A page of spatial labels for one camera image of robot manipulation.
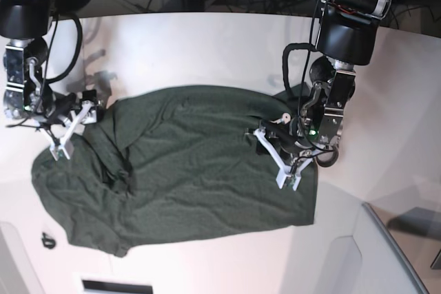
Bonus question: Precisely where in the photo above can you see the small black clip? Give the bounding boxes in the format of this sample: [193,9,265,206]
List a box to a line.
[41,232,57,250]

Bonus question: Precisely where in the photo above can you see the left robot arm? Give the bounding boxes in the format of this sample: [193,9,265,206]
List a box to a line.
[251,0,392,190]

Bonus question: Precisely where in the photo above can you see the white table cable slot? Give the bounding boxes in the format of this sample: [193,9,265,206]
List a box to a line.
[82,280,154,294]

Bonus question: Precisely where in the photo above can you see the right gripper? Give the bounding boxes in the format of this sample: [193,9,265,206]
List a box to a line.
[34,90,105,160]

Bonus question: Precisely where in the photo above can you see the grey tape roll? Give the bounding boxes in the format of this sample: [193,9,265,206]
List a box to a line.
[316,151,339,168]

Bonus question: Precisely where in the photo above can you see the dark green t-shirt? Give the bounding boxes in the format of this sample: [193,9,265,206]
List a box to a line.
[32,86,318,258]

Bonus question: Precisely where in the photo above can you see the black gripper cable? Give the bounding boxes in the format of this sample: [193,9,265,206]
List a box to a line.
[282,42,323,102]

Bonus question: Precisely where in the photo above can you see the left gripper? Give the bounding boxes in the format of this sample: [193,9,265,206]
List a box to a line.
[245,119,314,191]

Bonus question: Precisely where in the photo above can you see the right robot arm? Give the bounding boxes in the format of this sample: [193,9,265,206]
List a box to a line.
[1,0,103,160]

